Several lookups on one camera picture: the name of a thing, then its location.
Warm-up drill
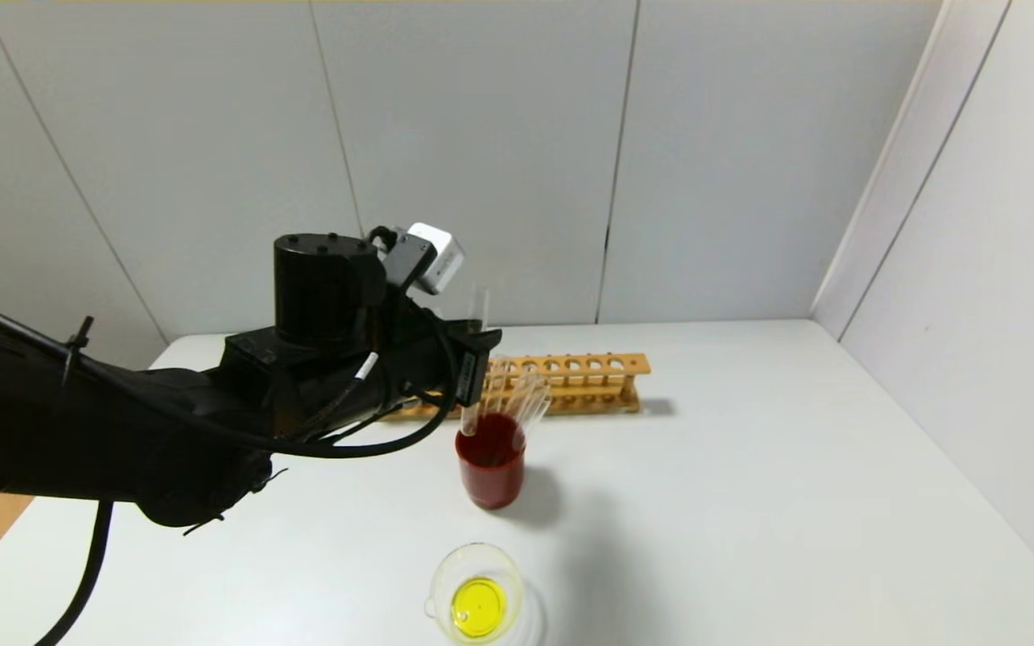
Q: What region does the test tube with yellow pigment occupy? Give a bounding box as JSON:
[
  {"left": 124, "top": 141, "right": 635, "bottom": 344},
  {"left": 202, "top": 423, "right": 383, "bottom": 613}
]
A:
[{"left": 461, "top": 287, "right": 493, "bottom": 438}]

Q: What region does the clear glass beaker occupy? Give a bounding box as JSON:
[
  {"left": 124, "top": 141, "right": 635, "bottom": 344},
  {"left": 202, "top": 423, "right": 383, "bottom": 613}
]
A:
[{"left": 425, "top": 542, "right": 527, "bottom": 645}]

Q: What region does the empty glass test tube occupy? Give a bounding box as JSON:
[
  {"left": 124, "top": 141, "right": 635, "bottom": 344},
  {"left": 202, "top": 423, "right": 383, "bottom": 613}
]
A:
[
  {"left": 486, "top": 357, "right": 513, "bottom": 421},
  {"left": 504, "top": 370, "right": 543, "bottom": 430},
  {"left": 512, "top": 384, "right": 554, "bottom": 454}
]

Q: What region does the wooden test tube rack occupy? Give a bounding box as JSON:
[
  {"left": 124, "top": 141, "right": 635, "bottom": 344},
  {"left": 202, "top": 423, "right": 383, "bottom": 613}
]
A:
[{"left": 382, "top": 353, "right": 652, "bottom": 423}]

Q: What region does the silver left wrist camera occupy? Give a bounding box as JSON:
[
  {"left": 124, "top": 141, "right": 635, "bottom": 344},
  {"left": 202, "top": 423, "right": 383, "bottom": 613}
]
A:
[{"left": 407, "top": 223, "right": 466, "bottom": 295}]

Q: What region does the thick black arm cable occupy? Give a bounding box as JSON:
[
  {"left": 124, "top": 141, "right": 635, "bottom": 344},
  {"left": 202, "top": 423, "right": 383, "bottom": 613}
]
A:
[{"left": 32, "top": 498, "right": 116, "bottom": 646}]

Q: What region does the red plastic cup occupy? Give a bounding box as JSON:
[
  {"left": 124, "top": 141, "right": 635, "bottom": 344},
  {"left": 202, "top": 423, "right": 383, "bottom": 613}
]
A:
[{"left": 455, "top": 413, "right": 527, "bottom": 511}]

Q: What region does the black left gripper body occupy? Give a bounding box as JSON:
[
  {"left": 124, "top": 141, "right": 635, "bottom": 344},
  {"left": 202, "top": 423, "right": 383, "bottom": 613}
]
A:
[{"left": 389, "top": 318, "right": 503, "bottom": 408}]

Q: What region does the thin black camera cable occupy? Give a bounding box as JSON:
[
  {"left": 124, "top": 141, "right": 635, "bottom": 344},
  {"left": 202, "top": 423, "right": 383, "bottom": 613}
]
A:
[{"left": 239, "top": 310, "right": 462, "bottom": 458}]

